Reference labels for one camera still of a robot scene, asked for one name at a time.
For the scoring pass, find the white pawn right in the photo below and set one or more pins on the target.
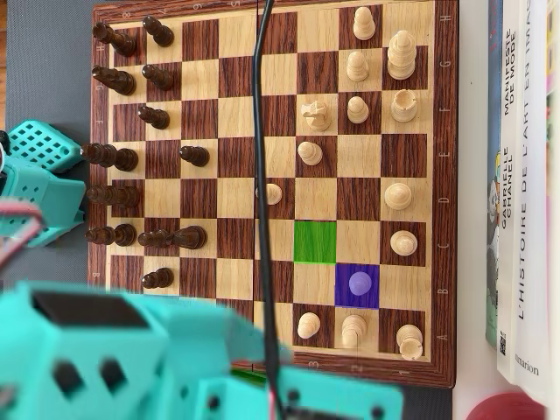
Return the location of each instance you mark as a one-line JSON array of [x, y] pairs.
[[397, 195]]

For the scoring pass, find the blue panda book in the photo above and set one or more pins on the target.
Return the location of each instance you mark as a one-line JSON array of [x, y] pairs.
[[493, 197]]

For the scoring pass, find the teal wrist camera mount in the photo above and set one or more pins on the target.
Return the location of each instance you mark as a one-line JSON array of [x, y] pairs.
[[350, 398]]

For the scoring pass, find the dark brown chess pawn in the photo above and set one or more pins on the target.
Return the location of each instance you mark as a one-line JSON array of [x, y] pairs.
[[154, 116], [153, 239], [159, 32], [157, 278], [194, 156], [158, 77]]

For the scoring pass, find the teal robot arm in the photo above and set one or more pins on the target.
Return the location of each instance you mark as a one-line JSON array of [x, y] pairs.
[[131, 350]]

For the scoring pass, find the white wooden chess pawn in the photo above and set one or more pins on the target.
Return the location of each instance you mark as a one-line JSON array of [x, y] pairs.
[[357, 66], [308, 326], [357, 109], [275, 194], [364, 26], [359, 283], [310, 153]]

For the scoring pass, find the teal perforated robot base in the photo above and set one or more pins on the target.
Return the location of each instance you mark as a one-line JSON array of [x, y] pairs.
[[65, 157]]

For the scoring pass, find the white wooden chess rook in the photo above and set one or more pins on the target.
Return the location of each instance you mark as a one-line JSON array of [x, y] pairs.
[[403, 107], [410, 342]]

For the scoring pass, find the pink puzzle box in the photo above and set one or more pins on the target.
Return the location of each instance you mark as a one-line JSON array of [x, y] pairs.
[[555, 131]]

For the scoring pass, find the white wooden chess king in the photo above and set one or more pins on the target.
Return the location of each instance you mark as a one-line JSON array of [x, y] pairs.
[[401, 57]]

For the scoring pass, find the dark brown chess rook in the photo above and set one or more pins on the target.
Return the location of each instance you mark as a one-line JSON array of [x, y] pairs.
[[117, 41]]

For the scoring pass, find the wooden chessboard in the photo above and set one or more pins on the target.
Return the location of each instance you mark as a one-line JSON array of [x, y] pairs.
[[236, 157]]

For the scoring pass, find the white wooden chess knight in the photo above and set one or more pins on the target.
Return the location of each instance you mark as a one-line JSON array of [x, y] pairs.
[[316, 114]]

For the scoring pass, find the white Gabrielle Chanel book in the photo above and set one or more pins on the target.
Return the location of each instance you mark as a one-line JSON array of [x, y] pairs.
[[507, 271]]

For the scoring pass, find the dark brown chess knight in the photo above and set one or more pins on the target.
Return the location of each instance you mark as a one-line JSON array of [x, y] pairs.
[[190, 237], [116, 81]]

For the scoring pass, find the red transparent measuring cup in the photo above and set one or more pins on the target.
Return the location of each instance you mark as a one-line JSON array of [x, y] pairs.
[[503, 409]]

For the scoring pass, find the dark brown chess bishop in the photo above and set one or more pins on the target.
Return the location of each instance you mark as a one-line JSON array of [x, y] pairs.
[[111, 235]]

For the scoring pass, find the dark brown chess queen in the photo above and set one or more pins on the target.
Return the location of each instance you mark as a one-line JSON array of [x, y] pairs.
[[114, 196]]

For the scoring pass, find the dark brown chess king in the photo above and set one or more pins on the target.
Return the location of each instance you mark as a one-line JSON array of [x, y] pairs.
[[114, 157]]

